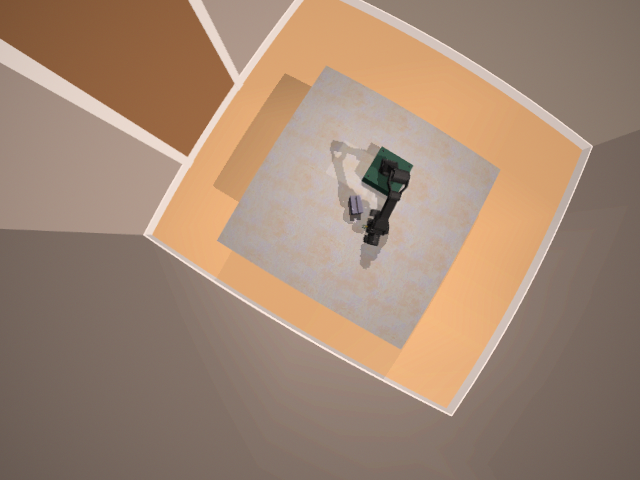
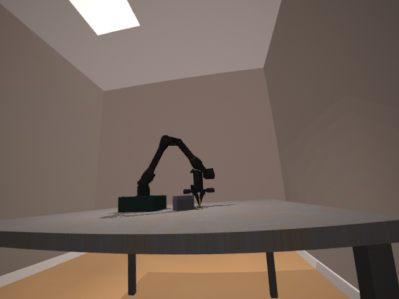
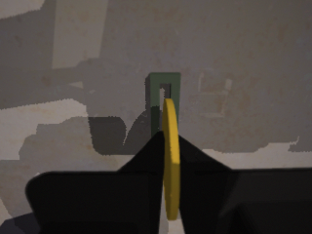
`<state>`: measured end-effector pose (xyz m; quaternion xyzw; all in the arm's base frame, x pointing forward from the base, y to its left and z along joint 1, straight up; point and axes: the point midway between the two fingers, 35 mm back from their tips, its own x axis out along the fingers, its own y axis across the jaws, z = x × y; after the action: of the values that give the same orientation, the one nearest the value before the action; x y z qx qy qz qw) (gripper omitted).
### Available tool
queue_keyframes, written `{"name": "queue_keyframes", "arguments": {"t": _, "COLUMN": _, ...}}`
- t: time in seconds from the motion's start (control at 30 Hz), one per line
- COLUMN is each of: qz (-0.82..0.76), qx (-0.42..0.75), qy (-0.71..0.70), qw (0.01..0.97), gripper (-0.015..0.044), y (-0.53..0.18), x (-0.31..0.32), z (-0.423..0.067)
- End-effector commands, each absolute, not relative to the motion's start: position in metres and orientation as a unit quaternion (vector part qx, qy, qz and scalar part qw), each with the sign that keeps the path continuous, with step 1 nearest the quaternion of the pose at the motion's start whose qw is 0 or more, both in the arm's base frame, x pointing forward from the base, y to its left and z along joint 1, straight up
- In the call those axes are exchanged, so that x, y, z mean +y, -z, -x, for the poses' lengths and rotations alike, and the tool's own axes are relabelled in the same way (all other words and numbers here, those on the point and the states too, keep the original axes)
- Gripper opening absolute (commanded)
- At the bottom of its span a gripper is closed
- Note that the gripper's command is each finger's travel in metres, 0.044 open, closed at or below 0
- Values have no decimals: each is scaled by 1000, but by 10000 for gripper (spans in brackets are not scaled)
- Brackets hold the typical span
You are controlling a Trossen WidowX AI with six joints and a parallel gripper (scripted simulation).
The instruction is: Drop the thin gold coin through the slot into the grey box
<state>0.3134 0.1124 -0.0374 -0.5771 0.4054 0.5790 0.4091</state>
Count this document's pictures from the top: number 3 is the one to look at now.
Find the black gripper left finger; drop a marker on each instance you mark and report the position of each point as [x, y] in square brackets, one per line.
[133, 193]

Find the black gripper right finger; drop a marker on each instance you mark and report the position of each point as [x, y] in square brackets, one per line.
[210, 192]

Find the thin gold coin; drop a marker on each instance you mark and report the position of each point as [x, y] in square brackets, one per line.
[171, 171]

